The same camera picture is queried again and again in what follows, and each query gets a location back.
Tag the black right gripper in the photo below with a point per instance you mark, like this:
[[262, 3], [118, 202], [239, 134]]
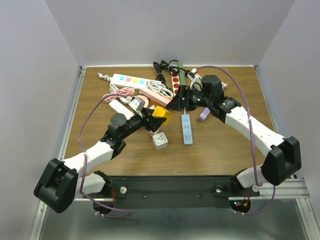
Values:
[[177, 103]]

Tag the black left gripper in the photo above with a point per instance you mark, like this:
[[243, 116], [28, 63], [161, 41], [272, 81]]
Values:
[[154, 122]]

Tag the yellow cube socket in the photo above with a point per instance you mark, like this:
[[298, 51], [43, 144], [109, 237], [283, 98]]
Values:
[[162, 112]]

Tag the pink cube socket adapter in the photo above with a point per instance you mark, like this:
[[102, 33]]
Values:
[[152, 133]]

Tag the white cube socket adapter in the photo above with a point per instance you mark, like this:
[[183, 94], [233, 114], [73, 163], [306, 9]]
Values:
[[160, 141]]

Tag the light blue power strip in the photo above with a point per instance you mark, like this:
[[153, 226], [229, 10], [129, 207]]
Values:
[[186, 128]]

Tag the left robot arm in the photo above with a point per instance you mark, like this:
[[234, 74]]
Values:
[[62, 179]]

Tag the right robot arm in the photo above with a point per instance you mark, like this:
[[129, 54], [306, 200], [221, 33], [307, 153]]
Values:
[[282, 155]]

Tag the orange power strip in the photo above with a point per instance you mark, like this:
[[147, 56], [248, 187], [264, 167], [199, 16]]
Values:
[[161, 102]]

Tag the pink round socket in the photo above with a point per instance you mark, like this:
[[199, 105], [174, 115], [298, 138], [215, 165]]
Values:
[[139, 102]]

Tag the red and cream power strip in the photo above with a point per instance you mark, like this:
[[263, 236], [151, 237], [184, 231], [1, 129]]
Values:
[[175, 79]]

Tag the green power strip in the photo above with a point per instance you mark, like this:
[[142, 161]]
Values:
[[182, 77]]

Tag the pink power strip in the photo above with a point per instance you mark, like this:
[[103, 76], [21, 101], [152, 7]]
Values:
[[151, 94]]

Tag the purple power strip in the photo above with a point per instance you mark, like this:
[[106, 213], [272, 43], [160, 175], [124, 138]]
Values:
[[204, 115]]

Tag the plain white power strip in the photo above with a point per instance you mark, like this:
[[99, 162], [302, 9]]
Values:
[[121, 109]]

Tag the white strip with coloured sockets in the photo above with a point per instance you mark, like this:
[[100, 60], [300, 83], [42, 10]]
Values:
[[122, 81]]

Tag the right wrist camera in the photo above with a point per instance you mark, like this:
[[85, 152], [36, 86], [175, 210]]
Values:
[[195, 78]]

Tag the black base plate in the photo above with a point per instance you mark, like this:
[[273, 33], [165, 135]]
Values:
[[163, 192]]

